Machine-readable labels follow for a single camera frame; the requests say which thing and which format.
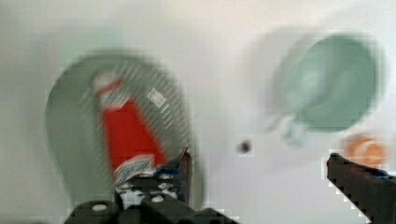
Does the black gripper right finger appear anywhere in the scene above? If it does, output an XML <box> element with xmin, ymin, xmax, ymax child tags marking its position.
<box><xmin>326</xmin><ymin>153</ymin><xmax>396</xmax><ymax>224</ymax></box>

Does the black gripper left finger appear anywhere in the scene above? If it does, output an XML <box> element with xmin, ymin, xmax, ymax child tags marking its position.
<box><xmin>114</xmin><ymin>148</ymin><xmax>192</xmax><ymax>207</ymax></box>

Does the red ketchup bottle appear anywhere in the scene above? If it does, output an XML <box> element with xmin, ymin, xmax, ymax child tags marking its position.
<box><xmin>92</xmin><ymin>72</ymin><xmax>168</xmax><ymax>185</ymax></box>

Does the green plastic strainer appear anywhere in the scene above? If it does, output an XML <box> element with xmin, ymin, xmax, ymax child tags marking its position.
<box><xmin>45</xmin><ymin>52</ymin><xmax>204</xmax><ymax>209</ymax></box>

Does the orange slice toy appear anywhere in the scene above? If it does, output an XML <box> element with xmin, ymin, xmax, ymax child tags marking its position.
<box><xmin>344</xmin><ymin>134</ymin><xmax>389</xmax><ymax>169</ymax></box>

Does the green mug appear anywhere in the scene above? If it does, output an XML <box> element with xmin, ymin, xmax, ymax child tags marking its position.
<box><xmin>267</xmin><ymin>33</ymin><xmax>383</xmax><ymax>147</ymax></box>

